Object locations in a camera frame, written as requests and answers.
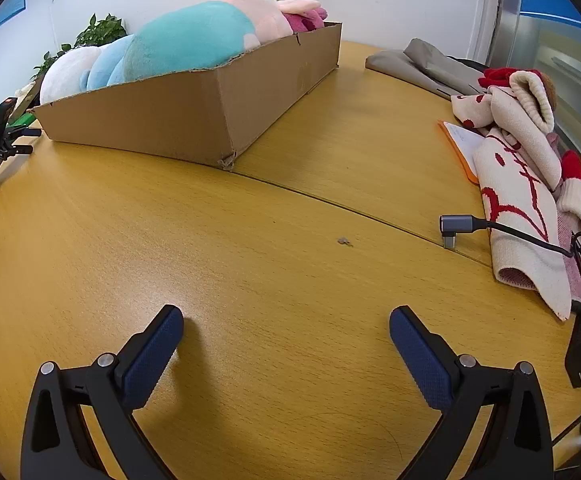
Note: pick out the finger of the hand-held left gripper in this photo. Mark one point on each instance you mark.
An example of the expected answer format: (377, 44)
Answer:
(20, 150)
(25, 132)

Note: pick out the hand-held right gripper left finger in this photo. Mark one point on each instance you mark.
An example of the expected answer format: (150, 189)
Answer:
(153, 355)

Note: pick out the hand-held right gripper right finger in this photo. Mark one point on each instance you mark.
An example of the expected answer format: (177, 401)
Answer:
(423, 355)

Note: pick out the light blue plush toy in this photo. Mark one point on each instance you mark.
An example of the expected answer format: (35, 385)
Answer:
(105, 65)

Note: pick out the cardboard box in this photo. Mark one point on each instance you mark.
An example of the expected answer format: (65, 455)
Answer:
(180, 110)

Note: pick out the green box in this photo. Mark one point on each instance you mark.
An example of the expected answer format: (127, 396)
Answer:
(24, 110)

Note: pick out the white panda plush toy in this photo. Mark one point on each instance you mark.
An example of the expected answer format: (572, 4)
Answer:
(65, 77)

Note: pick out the green potted plant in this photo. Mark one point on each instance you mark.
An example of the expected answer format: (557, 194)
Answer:
(98, 30)

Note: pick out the cream red knitted scarf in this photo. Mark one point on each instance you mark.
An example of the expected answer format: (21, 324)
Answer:
(520, 220)

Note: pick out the teal plush toy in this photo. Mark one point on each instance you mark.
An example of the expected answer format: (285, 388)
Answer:
(190, 35)

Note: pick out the orange notebook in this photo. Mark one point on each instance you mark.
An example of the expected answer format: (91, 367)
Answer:
(458, 145)

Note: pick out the cream knitted mitten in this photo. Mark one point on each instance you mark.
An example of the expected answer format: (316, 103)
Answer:
(578, 205)

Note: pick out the red mitten with brown pompom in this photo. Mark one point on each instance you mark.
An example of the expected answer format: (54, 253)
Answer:
(578, 167)

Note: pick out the pale pink plush toy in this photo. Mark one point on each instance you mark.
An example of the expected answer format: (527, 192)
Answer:
(255, 12)

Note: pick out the cream knitted hat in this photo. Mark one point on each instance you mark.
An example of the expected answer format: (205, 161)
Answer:
(530, 110)

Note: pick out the red knitted cloth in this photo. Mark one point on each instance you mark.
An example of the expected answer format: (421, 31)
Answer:
(495, 76)

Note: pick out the magenta pink plush toy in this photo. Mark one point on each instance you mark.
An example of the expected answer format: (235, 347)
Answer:
(305, 21)

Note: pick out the grey metal door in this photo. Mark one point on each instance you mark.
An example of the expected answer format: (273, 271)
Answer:
(545, 20)

